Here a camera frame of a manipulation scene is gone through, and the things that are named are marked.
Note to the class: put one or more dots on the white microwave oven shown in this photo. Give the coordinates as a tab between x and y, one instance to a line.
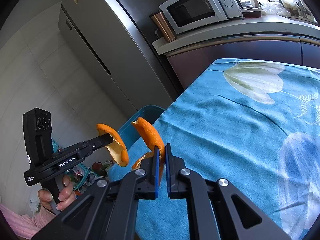
187	15

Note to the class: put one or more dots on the teal trash bin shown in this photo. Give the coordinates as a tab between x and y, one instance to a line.
130	131

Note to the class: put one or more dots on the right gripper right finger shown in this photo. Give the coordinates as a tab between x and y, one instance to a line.
217	209

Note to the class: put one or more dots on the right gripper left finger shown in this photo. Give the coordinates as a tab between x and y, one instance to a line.
107	210

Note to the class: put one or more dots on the person's left hand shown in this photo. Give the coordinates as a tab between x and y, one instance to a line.
66	196

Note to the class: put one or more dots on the silver refrigerator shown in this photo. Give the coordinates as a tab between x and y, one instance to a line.
114	41

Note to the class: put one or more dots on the copper tumbler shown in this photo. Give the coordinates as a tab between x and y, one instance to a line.
164	27

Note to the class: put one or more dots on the glass kettle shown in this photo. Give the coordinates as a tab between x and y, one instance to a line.
250	8

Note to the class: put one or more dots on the pink sleeved left forearm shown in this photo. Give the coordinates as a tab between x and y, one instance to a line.
25	226

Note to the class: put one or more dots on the kitchen counter with cabinets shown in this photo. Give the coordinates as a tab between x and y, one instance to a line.
269	38

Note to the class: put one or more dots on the orange peel piece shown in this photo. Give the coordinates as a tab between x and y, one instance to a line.
116	148
151	138

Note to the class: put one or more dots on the blue floral tablecloth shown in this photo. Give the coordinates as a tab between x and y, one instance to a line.
256	124

